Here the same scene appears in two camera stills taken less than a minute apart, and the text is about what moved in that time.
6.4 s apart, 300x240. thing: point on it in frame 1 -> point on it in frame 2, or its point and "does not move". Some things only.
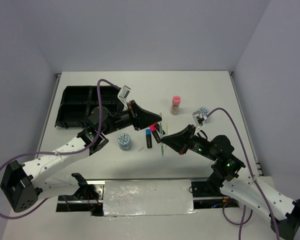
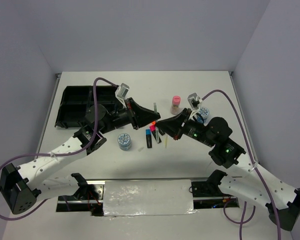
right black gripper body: x=183 y=144 -> x=190 y=127
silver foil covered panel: x=148 y=197 does not move
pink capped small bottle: x=176 y=102 does not move
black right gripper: x=89 y=196 does not move
